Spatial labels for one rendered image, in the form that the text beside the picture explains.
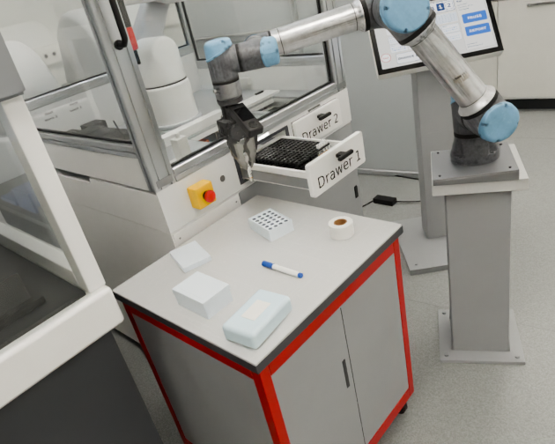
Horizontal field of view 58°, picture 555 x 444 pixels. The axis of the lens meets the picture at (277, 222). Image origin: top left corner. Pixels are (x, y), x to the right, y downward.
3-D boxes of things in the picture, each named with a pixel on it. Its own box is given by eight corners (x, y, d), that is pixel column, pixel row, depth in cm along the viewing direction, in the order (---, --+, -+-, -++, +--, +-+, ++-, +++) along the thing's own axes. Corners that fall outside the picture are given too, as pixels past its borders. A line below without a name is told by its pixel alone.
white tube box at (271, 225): (294, 230, 151) (292, 219, 149) (271, 241, 148) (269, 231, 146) (272, 218, 161) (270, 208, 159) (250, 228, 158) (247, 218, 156)
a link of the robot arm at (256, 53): (273, 32, 139) (234, 40, 139) (276, 35, 128) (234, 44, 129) (278, 61, 142) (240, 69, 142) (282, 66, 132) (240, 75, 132)
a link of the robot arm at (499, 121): (506, 112, 153) (394, -28, 134) (532, 124, 139) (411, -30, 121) (475, 140, 156) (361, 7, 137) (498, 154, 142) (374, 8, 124)
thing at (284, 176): (358, 158, 171) (356, 142, 168) (313, 191, 155) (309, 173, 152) (272, 148, 197) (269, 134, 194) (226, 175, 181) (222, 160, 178)
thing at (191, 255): (211, 260, 146) (210, 255, 145) (184, 272, 142) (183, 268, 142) (196, 244, 156) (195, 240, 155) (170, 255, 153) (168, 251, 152)
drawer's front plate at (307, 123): (343, 123, 210) (338, 98, 205) (299, 150, 193) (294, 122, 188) (339, 123, 212) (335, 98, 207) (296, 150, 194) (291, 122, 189)
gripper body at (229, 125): (242, 131, 149) (233, 92, 144) (256, 136, 143) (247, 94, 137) (219, 139, 146) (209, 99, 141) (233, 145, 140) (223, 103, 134)
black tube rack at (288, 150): (332, 159, 173) (329, 143, 170) (300, 181, 163) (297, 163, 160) (284, 154, 188) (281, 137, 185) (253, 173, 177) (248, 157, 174)
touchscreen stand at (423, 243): (505, 261, 240) (507, 41, 192) (410, 275, 245) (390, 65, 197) (470, 212, 284) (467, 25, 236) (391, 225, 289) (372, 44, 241)
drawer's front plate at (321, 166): (366, 160, 171) (361, 130, 166) (314, 198, 154) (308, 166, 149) (361, 160, 172) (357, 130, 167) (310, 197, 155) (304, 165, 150)
